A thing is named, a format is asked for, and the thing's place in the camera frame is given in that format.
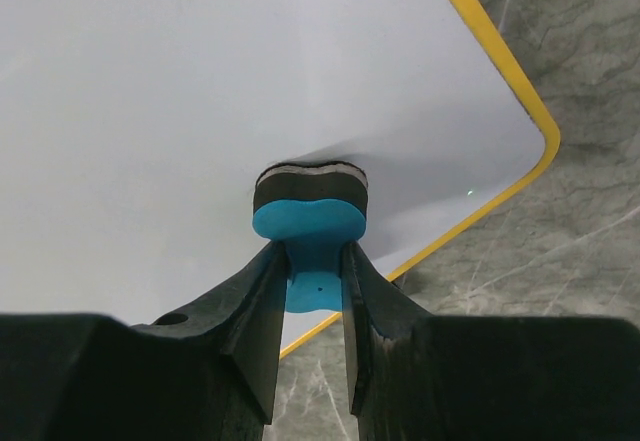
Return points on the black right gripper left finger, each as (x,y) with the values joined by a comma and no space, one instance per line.
(204,371)

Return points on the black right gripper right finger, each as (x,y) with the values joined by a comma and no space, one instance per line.
(413,375)

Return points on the blue bone-shaped eraser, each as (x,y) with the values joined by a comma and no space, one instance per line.
(314,210)

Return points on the yellow framed whiteboard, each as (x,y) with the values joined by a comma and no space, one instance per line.
(133,131)

